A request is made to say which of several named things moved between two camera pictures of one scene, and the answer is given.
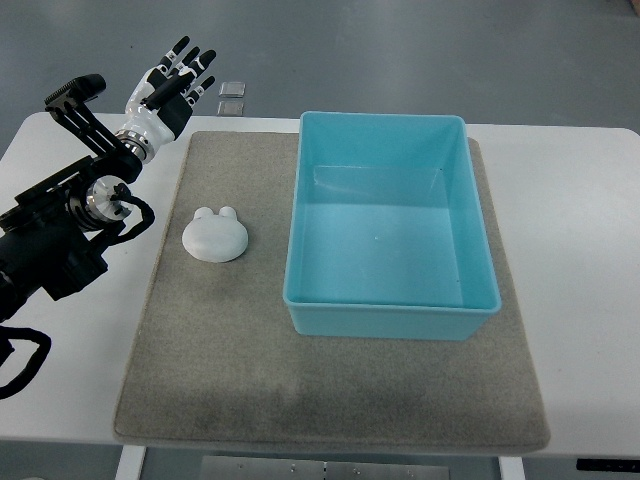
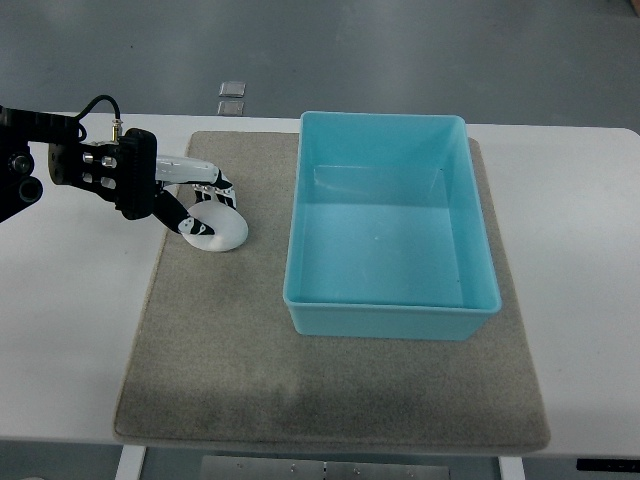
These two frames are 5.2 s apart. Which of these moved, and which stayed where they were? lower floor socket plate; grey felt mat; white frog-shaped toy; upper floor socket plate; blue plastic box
Moved: white frog-shaped toy
Stayed: upper floor socket plate; lower floor socket plate; grey felt mat; blue plastic box
